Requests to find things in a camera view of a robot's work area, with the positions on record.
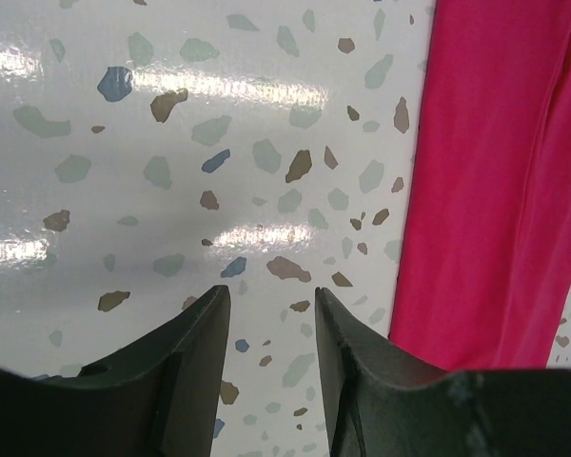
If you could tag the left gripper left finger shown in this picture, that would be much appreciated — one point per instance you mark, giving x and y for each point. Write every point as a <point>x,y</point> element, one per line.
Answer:
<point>157,396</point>

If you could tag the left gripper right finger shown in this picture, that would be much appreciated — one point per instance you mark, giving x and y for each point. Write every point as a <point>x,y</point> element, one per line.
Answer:
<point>381,401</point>

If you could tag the magenta t shirt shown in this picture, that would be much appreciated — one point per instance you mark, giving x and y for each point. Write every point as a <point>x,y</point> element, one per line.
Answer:
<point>486,259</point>

